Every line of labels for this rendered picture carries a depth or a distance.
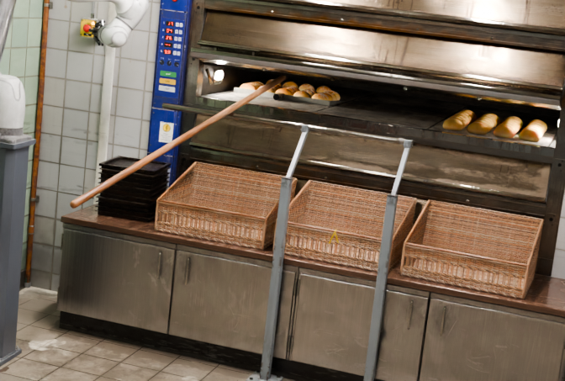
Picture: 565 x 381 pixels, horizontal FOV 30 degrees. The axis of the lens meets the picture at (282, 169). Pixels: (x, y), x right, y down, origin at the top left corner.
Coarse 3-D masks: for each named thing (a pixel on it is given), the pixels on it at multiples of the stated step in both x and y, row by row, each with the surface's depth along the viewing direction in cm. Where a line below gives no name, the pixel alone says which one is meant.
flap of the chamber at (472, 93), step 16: (224, 64) 534; (240, 64) 520; (256, 64) 511; (272, 64) 509; (352, 80) 508; (368, 80) 496; (384, 80) 493; (400, 80) 491; (464, 96) 498; (480, 96) 485; (496, 96) 479; (512, 96) 477
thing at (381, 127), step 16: (256, 112) 530; (272, 112) 528; (288, 112) 525; (304, 112) 524; (368, 128) 514; (384, 128) 512; (400, 128) 509; (416, 128) 510; (464, 144) 501; (480, 144) 499; (496, 144) 496; (512, 144) 494; (528, 144) 496
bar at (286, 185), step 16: (192, 112) 501; (208, 112) 498; (304, 128) 484; (320, 128) 482; (336, 128) 481; (400, 144) 473; (288, 176) 470; (400, 176) 461; (288, 192) 467; (288, 208) 471; (384, 224) 456; (384, 240) 457; (384, 256) 458; (272, 272) 475; (384, 272) 459; (272, 288) 476; (384, 288) 461; (272, 304) 477; (272, 320) 478; (272, 336) 479; (272, 352) 484; (368, 352) 466; (368, 368) 467
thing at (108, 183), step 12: (276, 84) 529; (252, 96) 510; (228, 108) 492; (216, 120) 483; (192, 132) 466; (168, 144) 452; (156, 156) 444; (132, 168) 430; (108, 180) 418; (120, 180) 424; (96, 192) 410; (72, 204) 400
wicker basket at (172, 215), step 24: (192, 168) 535; (216, 168) 537; (168, 192) 509; (192, 192) 539; (216, 192) 535; (240, 192) 532; (264, 192) 529; (168, 216) 498; (192, 216) 494; (216, 216) 491; (240, 216) 487; (264, 216) 527; (216, 240) 492; (240, 240) 489; (264, 240) 486
